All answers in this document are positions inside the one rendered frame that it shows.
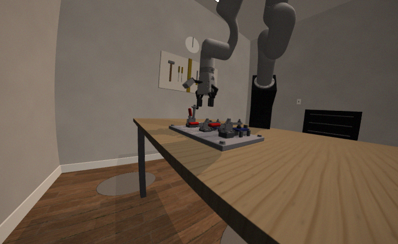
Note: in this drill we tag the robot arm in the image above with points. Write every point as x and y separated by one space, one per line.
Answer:
279 17

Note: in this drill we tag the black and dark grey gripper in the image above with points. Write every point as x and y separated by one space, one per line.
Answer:
204 88

